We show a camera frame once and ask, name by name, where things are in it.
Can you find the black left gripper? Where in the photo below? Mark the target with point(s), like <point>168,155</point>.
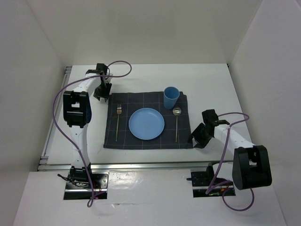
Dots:
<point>104,95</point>

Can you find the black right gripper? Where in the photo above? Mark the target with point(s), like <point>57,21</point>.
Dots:
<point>201,143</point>

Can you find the silver metal fork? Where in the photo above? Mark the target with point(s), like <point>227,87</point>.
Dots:
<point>119,112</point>

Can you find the dark grey checked cloth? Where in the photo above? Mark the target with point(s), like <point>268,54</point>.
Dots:
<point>133,101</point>

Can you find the silver metal spoon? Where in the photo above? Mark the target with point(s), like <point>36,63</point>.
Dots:
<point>176,111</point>

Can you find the blue plastic cup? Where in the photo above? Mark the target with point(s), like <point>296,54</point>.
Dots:
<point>170,95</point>

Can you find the blue plastic plate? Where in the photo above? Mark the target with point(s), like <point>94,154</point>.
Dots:
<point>146,123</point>

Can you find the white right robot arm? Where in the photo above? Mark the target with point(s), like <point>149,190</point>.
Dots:
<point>250,167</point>

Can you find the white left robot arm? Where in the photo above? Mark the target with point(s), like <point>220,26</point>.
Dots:
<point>77,113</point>

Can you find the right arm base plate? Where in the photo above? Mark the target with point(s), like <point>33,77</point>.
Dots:
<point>200,181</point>

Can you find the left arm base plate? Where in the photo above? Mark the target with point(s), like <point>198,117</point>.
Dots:
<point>75,190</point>

